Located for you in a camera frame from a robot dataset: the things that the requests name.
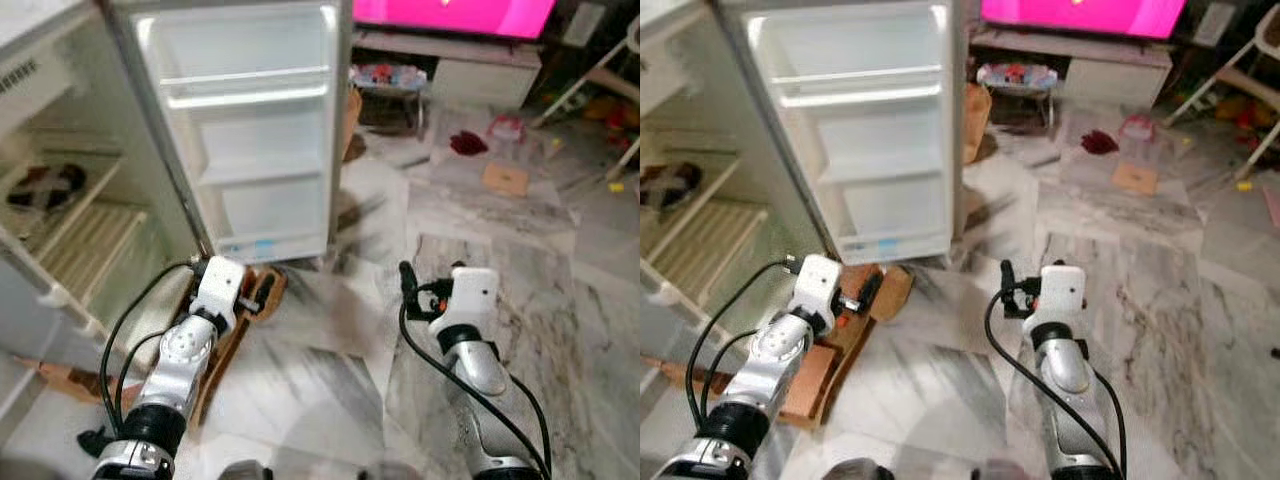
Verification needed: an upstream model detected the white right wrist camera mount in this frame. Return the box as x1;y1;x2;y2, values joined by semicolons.
430;266;499;341
1035;264;1086;336

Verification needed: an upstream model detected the clear plastic sheet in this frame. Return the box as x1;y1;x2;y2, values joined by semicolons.
405;108;586;211
1045;105;1216;206

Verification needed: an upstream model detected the tan cardboard box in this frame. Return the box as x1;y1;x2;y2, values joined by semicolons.
342;85;363;161
963;82;993;166

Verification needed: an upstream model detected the small brown cardboard piece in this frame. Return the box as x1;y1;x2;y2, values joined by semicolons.
482;163;531;197
1112;162;1161;197

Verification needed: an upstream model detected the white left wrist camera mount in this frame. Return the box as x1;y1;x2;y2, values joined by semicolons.
790;254;841;333
192;256;248;333

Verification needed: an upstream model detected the white fridge body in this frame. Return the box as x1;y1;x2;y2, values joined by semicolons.
640;0;831;346
0;0;206;346

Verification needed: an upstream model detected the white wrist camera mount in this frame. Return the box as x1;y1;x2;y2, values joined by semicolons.
192;256;248;333
790;254;841;333
430;266;499;341
1035;264;1086;336

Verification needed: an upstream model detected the white fridge door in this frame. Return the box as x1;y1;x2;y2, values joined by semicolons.
715;0;966;269
108;0;353;269

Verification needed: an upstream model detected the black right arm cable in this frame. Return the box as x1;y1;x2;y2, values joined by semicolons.
983;290;1129;479
398;295;553;479

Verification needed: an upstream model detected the television with pink screen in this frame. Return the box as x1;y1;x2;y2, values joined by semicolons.
980;0;1188;41
352;0;557;41

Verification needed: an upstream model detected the plain white door shelf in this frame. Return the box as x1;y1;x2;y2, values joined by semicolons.
195;150;333;188
815;150;951;186

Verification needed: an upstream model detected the white freezer compartment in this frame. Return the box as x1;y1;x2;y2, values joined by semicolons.
640;20;731;116
0;40;111;136

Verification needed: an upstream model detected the clear container with pink lid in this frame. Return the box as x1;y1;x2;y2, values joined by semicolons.
487;113;528;146
1118;113;1158;146

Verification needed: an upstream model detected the door shelf with blue label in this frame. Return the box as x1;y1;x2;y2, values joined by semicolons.
835;180;951;263
213;180;331;264

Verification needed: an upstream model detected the red and yellow toy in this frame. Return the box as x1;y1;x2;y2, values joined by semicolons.
580;95;641;136
1215;95;1280;136

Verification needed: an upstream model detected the grey box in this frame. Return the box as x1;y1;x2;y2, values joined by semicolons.
560;0;608;49
1195;0;1241;49

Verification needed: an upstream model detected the dark round bowl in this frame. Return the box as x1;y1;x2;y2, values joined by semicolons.
640;163;704;211
5;163;88;213

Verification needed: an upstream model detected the ribbed white crisper cover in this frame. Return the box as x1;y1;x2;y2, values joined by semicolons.
655;200;771;301
40;200;151;301

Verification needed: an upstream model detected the white fridge shelf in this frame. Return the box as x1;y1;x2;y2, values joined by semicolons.
0;128;126;266
640;128;746;263

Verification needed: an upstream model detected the door shelf with clear rail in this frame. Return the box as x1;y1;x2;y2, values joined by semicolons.
770;68;946;109
158;65;333;109

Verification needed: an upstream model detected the white television cabinet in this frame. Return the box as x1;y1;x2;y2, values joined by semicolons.
968;28;1173;109
352;30;546;111

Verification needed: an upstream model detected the white chair frame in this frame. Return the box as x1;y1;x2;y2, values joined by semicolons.
530;15;641;181
1165;10;1280;181

